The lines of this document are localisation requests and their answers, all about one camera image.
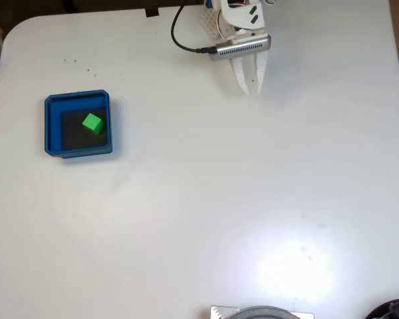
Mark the green cube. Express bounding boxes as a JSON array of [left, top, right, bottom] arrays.
[[81, 112, 105, 136]]

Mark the silver metal plate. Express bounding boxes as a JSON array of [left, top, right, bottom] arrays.
[[209, 304, 315, 319]]

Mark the grey round base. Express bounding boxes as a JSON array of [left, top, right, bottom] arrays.
[[234, 305, 302, 319]]

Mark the blue box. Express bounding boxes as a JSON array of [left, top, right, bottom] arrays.
[[44, 88, 114, 160]]

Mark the silver camera box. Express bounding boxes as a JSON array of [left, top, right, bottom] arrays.
[[208, 34, 272, 62]]

